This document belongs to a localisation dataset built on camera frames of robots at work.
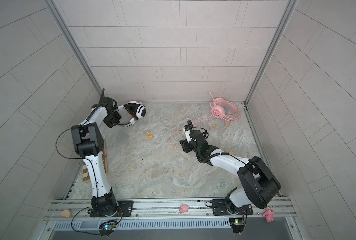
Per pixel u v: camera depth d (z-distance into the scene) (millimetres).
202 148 659
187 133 754
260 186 423
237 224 680
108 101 841
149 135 963
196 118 1084
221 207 711
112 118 854
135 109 963
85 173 794
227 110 1117
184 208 703
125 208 711
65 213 684
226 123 1022
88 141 579
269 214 679
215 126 1020
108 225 642
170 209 724
